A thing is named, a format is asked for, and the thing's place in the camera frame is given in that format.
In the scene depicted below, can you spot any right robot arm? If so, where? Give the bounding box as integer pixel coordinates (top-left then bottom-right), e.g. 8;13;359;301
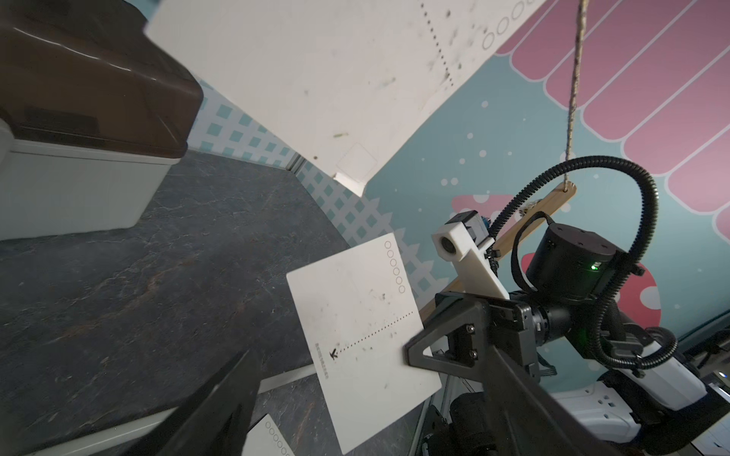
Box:
405;156;729;455

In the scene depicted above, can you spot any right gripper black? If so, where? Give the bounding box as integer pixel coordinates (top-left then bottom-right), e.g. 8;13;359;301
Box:
404;292;548;382

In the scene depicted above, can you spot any postcard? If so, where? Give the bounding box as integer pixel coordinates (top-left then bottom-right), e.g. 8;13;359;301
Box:
286;233;442;453
144;1;539;194
241;414;295;456

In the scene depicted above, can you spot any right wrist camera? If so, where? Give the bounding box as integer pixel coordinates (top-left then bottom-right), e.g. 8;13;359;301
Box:
432;210;509;299

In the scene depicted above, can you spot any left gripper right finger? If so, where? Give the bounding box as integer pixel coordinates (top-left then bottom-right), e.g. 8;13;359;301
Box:
481;346;618;455

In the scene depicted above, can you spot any wooden clothesline rack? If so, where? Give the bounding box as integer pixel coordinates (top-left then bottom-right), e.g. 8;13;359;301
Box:
36;1;589;455

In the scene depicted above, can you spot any brown lidded storage box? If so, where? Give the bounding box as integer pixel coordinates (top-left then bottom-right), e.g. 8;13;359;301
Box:
1;1;203;241

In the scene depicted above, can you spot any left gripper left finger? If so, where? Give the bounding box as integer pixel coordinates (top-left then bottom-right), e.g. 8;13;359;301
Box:
125;350;262;455

